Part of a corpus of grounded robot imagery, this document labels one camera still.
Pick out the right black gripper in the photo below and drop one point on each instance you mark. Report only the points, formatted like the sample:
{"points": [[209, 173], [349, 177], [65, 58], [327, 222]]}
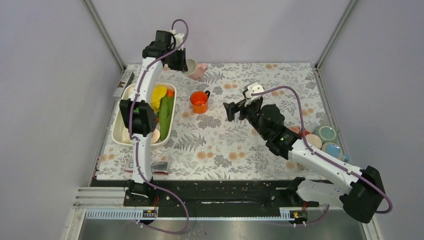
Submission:
{"points": [[232, 108]]}

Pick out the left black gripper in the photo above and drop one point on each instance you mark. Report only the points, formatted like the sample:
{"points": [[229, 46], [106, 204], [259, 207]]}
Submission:
{"points": [[181, 65]]}

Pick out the light pink mug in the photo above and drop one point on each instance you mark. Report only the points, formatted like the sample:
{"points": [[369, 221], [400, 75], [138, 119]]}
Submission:
{"points": [[195, 70]]}

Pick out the orange mug black rim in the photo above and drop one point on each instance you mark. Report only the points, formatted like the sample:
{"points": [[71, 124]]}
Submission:
{"points": [[199, 101]]}

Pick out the salmon pink floral mug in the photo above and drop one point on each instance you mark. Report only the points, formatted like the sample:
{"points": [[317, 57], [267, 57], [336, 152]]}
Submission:
{"points": [[295, 129]]}

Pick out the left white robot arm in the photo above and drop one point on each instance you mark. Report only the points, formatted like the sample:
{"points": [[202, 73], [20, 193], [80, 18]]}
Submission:
{"points": [[138, 115]]}

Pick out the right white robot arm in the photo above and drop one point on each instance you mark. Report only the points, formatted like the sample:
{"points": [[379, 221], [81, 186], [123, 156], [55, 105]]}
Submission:
{"points": [[359, 192]]}

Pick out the small red-orange mug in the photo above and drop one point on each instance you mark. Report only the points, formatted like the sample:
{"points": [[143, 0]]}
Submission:
{"points": [[304, 132]]}

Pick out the cream floral mug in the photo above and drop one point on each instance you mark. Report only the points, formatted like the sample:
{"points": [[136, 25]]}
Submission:
{"points": [[314, 141]]}

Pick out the green glazed mug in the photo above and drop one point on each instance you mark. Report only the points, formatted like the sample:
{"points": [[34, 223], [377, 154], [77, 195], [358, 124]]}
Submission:
{"points": [[327, 133]]}

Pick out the blue glazed mug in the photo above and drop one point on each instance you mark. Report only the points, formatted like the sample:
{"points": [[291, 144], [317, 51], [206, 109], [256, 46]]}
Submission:
{"points": [[335, 151]]}

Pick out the toy carrot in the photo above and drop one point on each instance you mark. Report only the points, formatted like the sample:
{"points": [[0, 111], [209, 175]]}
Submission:
{"points": [[170, 93]]}

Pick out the toy yellow cabbage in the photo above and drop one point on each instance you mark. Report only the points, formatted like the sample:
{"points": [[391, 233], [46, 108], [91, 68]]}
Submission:
{"points": [[158, 93]]}

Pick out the floral table mat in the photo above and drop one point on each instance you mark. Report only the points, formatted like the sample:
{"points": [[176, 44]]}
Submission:
{"points": [[209, 147]]}

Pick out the toy green bok choy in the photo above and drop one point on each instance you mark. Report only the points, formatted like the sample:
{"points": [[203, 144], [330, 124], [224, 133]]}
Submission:
{"points": [[165, 115]]}

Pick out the toy mushroom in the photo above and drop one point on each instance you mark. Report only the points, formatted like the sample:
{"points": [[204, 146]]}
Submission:
{"points": [[156, 136]]}

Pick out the silver snack packet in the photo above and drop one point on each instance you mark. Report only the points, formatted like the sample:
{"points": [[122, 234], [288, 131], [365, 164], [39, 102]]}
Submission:
{"points": [[157, 167]]}

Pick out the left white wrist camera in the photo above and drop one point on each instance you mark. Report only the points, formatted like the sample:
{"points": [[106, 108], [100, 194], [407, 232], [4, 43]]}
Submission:
{"points": [[177, 40]]}

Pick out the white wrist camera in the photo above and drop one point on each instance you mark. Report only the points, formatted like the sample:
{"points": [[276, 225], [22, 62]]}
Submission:
{"points": [[177, 40], [253, 91]]}

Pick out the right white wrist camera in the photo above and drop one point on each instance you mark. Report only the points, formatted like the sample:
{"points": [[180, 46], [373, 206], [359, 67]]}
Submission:
{"points": [[253, 91]]}

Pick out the grey box at wall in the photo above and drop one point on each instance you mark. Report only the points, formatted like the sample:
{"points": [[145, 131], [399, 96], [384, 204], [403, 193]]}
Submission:
{"points": [[126, 79]]}

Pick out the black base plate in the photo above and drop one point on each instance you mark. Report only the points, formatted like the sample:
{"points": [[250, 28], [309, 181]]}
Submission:
{"points": [[255, 193]]}

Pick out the white cable duct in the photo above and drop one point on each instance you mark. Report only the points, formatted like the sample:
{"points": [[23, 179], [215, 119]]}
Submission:
{"points": [[203, 212]]}

